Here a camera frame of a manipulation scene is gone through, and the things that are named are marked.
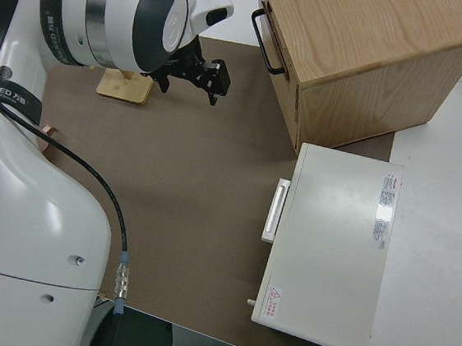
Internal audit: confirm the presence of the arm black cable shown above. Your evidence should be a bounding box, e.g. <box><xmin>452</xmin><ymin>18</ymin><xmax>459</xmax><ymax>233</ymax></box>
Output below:
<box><xmin>0</xmin><ymin>0</ymin><xmax>162</xmax><ymax>320</ymax></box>

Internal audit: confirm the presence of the brown table mat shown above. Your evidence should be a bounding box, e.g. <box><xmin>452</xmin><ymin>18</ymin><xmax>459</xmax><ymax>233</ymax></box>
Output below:
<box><xmin>0</xmin><ymin>2</ymin><xmax>406</xmax><ymax>346</ymax></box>

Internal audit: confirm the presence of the white toaster oven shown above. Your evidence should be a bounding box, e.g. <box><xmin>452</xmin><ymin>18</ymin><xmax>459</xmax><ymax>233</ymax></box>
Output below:
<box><xmin>247</xmin><ymin>138</ymin><xmax>407</xmax><ymax>346</ymax></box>

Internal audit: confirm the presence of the pink mug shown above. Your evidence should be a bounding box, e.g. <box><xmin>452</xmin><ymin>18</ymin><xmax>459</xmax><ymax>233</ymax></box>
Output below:
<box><xmin>34</xmin><ymin>121</ymin><xmax>60</xmax><ymax>158</ymax></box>

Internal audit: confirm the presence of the black box handle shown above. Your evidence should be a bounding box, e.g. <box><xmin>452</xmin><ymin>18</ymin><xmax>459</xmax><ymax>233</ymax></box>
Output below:
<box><xmin>245</xmin><ymin>7</ymin><xmax>293</xmax><ymax>76</ymax></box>

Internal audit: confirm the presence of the oven door handle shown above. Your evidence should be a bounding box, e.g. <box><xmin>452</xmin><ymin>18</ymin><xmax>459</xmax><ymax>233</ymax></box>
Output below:
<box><xmin>259</xmin><ymin>176</ymin><xmax>293</xmax><ymax>246</ymax></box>

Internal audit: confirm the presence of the black velcro strap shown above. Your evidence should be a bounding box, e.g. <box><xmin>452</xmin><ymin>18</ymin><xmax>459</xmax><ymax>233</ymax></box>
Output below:
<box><xmin>0</xmin><ymin>78</ymin><xmax>46</xmax><ymax>126</ymax></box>
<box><xmin>33</xmin><ymin>0</ymin><xmax>77</xmax><ymax>64</ymax></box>

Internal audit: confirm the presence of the large wooden box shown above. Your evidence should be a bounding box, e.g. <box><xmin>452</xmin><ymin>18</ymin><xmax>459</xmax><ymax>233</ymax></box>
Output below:
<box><xmin>238</xmin><ymin>0</ymin><xmax>462</xmax><ymax>165</ymax></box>

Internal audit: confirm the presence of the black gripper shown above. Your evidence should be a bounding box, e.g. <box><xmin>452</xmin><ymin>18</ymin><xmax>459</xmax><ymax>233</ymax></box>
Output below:
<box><xmin>139</xmin><ymin>31</ymin><xmax>236</xmax><ymax>108</ymax></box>

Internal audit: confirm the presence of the wooden mug tree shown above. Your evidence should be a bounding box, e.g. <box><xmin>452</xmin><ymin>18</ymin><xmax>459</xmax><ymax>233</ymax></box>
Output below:
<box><xmin>74</xmin><ymin>0</ymin><xmax>163</xmax><ymax>107</ymax></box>

